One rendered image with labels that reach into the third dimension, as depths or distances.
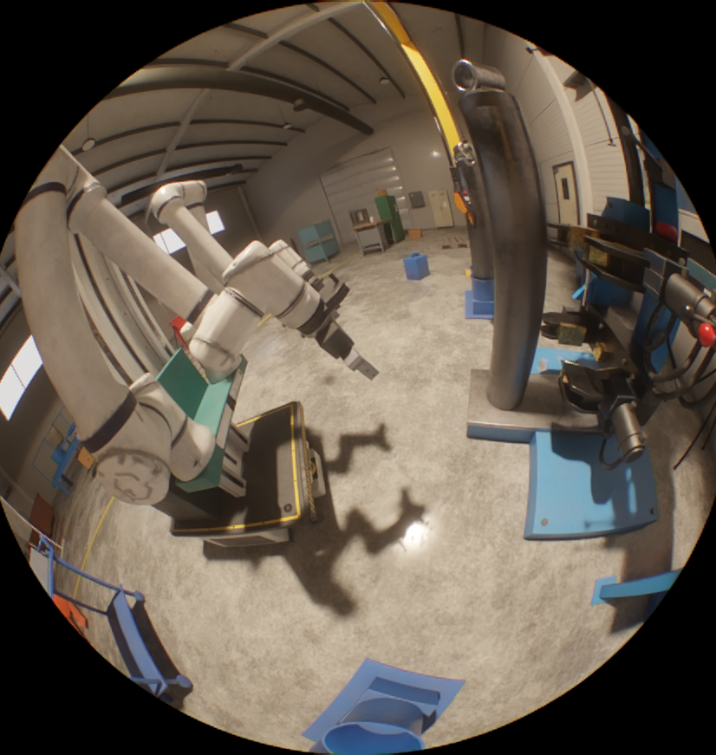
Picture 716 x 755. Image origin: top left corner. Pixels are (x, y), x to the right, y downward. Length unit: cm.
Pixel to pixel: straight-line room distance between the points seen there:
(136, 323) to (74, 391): 60
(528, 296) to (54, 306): 114
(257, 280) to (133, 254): 29
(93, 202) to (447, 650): 166
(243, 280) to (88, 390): 32
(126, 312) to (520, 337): 149
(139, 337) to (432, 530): 144
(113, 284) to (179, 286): 58
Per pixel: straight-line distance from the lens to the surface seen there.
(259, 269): 36
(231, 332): 36
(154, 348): 98
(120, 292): 101
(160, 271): 50
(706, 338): 49
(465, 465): 118
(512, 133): 84
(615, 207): 127
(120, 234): 55
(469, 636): 115
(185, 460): 66
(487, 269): 218
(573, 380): 91
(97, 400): 44
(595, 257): 80
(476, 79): 94
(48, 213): 52
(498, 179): 80
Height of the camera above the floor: 107
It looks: 38 degrees down
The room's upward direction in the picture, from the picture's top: 21 degrees counter-clockwise
